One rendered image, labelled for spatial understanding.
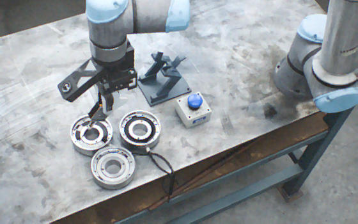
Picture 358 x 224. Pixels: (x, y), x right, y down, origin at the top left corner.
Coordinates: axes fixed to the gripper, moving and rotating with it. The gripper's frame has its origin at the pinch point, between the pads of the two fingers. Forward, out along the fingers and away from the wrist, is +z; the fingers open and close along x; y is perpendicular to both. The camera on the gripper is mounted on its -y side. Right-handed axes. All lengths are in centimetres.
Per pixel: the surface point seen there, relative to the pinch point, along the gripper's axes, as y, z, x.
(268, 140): 52, 38, -9
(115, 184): -3.7, 9.2, -15.3
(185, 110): 21.2, 8.6, -3.8
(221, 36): 46, 13, 18
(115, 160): -0.8, 10.4, -8.8
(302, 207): 78, 93, -21
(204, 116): 25.3, 10.0, -6.9
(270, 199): 67, 93, -12
